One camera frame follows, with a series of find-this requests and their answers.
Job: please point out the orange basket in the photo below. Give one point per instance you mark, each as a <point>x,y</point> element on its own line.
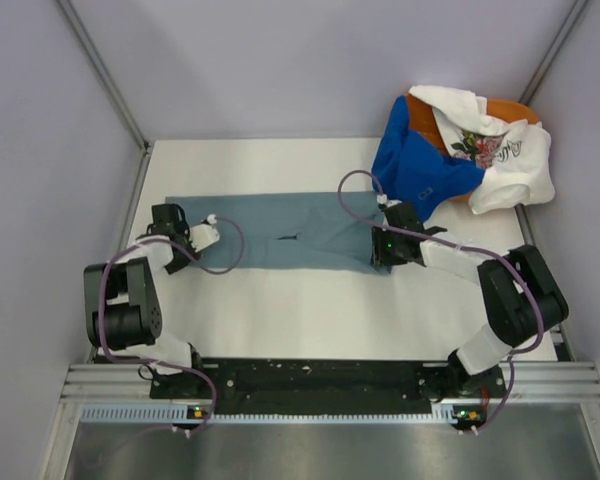
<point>510,112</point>

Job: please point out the white printed t shirt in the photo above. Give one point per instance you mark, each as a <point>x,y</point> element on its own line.
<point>500,150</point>

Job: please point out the grey-blue t shirt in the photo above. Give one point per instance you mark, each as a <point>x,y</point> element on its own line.
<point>307,230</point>

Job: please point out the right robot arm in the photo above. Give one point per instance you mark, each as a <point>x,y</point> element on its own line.
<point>521,297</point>

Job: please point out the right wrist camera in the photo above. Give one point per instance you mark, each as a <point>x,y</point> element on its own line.
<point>384,202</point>

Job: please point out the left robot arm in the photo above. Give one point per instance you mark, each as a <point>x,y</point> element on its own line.
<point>124,319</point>

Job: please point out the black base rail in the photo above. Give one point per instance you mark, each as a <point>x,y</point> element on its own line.
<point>313,387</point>

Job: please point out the royal blue t shirt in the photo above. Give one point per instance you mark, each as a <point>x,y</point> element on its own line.
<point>411,169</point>

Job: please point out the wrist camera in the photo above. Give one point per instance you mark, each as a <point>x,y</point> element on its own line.
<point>204,234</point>
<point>384,202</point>

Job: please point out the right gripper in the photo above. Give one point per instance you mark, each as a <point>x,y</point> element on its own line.
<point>380,257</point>

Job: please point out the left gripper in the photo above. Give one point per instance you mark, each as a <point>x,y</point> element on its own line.
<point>179,263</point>

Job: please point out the aluminium frame profile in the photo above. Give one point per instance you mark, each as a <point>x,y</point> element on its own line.
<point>535,382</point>

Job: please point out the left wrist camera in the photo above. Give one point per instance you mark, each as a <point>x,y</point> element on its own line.
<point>204,234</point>

